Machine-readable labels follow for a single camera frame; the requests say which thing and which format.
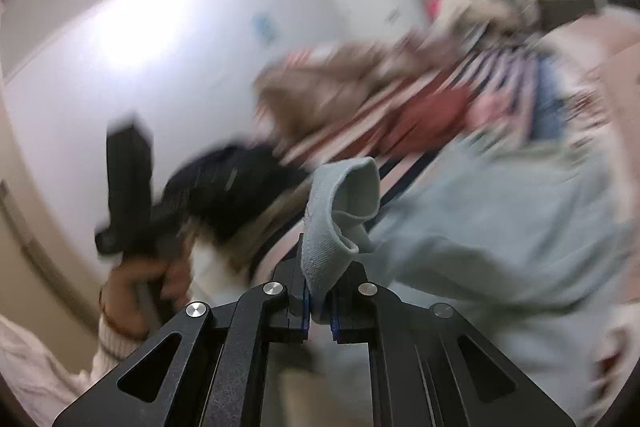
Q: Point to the person's left hand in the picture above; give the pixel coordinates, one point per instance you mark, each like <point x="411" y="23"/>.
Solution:
<point x="145" y="282"/>

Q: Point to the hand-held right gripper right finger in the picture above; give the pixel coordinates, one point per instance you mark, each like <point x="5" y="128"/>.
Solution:
<point x="338" y="314"/>

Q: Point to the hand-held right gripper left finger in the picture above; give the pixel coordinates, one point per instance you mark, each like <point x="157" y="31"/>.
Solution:
<point x="300" y="307"/>

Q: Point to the black cloth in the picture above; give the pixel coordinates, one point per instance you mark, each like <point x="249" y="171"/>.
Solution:
<point x="235" y="192"/>

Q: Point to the beige cloth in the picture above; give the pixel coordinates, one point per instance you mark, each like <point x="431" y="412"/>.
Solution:
<point x="330" y="87"/>

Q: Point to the blue denim cloth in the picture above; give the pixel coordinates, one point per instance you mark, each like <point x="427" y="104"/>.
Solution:
<point x="547" y="97"/>

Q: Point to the light blue garment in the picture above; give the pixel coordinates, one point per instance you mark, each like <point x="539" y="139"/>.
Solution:
<point x="480" y="247"/>

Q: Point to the red cloth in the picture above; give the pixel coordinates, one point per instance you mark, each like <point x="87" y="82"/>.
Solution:
<point x="425" y="117"/>

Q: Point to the striped blanket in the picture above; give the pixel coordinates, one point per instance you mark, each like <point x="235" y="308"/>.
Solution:
<point x="380" y="122"/>

